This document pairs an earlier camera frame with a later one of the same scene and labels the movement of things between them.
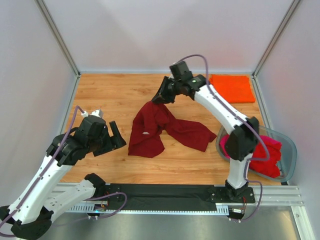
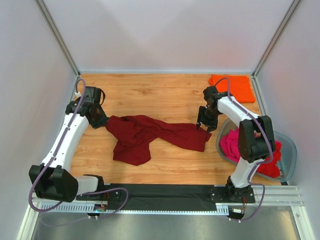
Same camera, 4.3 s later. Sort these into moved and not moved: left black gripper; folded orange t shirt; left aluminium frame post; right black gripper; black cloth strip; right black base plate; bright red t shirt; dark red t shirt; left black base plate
Moved: left black gripper; dark red t shirt; right black gripper
Not moved: left aluminium frame post; right black base plate; folded orange t shirt; black cloth strip; bright red t shirt; left black base plate
